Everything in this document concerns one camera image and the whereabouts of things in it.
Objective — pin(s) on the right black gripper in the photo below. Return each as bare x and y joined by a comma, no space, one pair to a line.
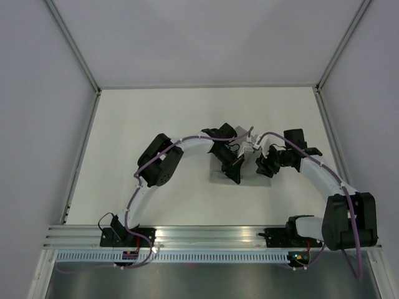
262,164

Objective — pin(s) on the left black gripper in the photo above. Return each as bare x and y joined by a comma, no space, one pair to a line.
232,169

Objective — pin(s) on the grey cloth napkin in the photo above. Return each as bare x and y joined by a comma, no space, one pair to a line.
249,177

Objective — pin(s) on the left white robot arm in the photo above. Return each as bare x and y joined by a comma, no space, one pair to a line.
159,162

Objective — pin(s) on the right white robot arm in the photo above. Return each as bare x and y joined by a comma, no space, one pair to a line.
350,218

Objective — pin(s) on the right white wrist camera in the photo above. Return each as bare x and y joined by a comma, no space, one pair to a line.
261,145

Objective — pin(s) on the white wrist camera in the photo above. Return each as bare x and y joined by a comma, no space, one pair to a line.
246,150
261,145

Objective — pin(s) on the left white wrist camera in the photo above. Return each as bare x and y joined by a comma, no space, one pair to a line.
246,150

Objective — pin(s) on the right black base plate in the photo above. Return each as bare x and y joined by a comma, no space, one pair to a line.
280,238

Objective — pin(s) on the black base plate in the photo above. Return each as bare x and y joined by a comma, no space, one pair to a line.
110,239
280,238

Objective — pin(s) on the aluminium mounting rail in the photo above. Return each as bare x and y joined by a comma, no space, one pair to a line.
168,237

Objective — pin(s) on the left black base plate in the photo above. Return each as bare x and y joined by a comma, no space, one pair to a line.
110,239

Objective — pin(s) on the white slotted cable duct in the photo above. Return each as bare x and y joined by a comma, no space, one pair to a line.
175,256

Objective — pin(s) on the right aluminium frame post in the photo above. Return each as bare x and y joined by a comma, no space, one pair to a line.
343,43

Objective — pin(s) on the aluminium frame post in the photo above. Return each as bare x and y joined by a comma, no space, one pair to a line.
61,25
343,43

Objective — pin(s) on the left aluminium frame post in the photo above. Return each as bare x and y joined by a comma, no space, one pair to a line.
61,25

